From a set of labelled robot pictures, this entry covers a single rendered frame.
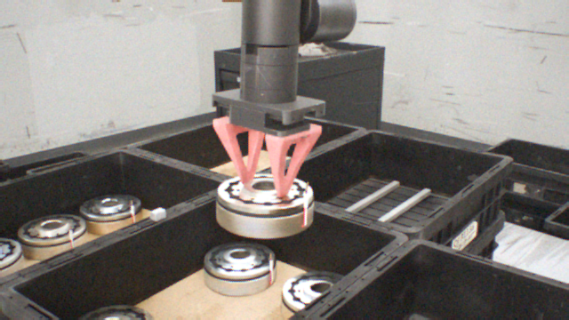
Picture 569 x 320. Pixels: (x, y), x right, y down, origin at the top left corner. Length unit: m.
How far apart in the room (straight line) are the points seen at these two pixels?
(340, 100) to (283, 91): 1.88
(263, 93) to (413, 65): 3.77
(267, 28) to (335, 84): 1.86
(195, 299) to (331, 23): 0.42
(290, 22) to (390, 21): 3.83
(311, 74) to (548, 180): 0.92
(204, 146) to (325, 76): 1.15
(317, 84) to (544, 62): 1.91
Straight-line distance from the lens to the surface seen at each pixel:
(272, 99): 0.57
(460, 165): 1.16
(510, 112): 4.03
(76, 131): 4.16
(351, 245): 0.82
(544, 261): 1.29
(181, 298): 0.84
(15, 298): 0.70
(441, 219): 0.86
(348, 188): 1.19
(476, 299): 0.76
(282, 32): 0.56
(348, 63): 2.46
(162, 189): 1.06
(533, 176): 2.18
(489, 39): 4.03
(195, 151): 1.26
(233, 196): 0.62
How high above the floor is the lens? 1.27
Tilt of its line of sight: 19 degrees down
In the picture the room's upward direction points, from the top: straight up
